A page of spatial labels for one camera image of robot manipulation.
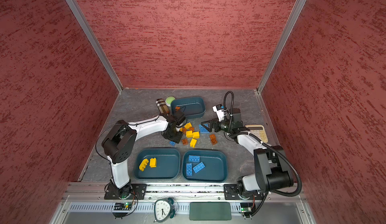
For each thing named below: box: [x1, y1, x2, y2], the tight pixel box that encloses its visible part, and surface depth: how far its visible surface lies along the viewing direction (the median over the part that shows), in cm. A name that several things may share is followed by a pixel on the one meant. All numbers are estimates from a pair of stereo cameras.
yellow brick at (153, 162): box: [149, 157, 157, 168], surface depth 83 cm
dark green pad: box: [188, 201, 232, 221], surface depth 70 cm
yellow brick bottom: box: [189, 138, 198, 149], surface depth 91 cm
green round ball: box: [164, 95, 176, 107], surface depth 112 cm
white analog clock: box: [153, 197, 175, 223], surface depth 67 cm
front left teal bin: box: [133, 147, 181, 182], surface depth 84 cm
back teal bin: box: [170, 96, 207, 120], surface depth 111 cm
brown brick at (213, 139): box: [209, 133, 218, 145], surface depth 94 cm
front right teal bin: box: [181, 149, 229, 183], surface depth 83 cm
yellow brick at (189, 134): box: [185, 130, 194, 139], surface depth 94 cm
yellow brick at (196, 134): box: [192, 131, 201, 139], surface depth 94 cm
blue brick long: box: [185, 162, 193, 177], surface depth 83 cm
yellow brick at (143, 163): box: [138, 156, 152, 172], surface depth 83 cm
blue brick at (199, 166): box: [192, 161, 206, 174], surface depth 82 cm
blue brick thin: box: [187, 154, 201, 162], surface depth 86 cm
